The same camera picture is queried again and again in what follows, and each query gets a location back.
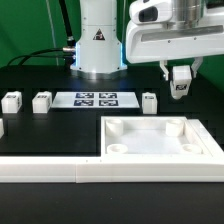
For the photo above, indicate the white square table top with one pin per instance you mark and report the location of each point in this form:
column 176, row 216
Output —
column 157, row 136

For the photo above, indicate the partial white block left edge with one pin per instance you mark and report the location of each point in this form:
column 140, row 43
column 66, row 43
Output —
column 1, row 128

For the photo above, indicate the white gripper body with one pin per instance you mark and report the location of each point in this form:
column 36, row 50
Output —
column 153, row 42

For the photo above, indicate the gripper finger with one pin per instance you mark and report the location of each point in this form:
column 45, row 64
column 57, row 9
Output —
column 196, row 65
column 163, row 66

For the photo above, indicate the white U-shaped fence wall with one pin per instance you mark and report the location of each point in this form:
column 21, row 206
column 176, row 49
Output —
column 112, row 168

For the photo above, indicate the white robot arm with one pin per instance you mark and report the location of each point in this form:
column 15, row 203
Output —
column 99, row 52

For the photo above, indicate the tag plate with markers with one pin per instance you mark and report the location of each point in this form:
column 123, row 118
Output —
column 95, row 100

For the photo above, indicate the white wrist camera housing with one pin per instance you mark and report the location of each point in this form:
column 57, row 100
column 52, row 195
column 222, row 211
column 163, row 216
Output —
column 150, row 11

